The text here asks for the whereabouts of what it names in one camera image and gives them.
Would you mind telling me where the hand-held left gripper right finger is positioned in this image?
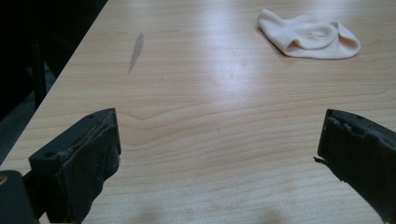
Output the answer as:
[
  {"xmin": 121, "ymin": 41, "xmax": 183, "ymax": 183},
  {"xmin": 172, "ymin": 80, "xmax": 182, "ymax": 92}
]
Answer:
[{"xmin": 313, "ymin": 108, "xmax": 396, "ymax": 224}]

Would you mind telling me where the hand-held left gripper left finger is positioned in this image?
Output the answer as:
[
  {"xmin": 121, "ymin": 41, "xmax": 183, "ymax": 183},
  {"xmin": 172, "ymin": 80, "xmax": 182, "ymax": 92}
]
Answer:
[{"xmin": 28, "ymin": 107, "xmax": 122, "ymax": 224}]

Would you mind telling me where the pale pink ankle sock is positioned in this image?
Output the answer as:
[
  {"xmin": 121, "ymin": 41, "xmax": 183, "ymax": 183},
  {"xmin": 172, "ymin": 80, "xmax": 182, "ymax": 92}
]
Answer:
[{"xmin": 257, "ymin": 8, "xmax": 361, "ymax": 60}]

